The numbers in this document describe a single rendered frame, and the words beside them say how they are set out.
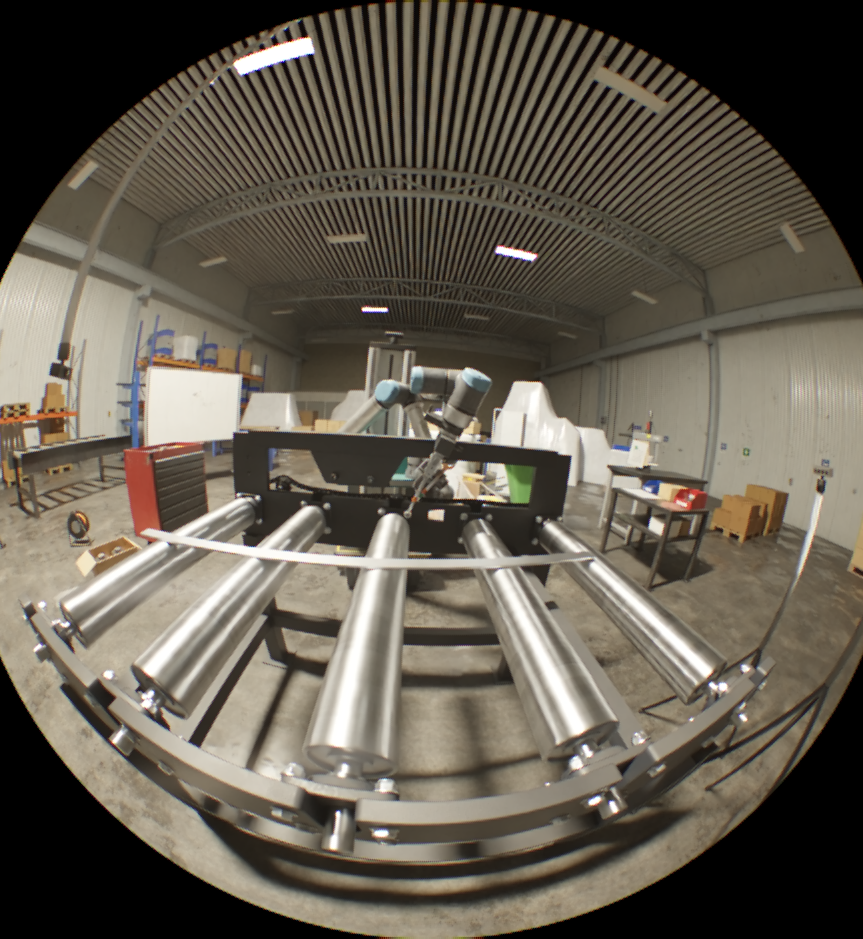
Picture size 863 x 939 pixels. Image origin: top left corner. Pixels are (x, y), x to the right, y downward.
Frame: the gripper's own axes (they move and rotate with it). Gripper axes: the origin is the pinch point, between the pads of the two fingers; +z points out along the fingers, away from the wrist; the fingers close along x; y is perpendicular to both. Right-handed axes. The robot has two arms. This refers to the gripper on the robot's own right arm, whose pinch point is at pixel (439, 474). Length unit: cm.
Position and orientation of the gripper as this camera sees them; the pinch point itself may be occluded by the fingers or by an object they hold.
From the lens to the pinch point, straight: 108.8
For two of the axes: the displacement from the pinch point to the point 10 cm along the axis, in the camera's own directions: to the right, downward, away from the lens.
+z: 2.3, -0.2, -9.7
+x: 7.1, 6.9, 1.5
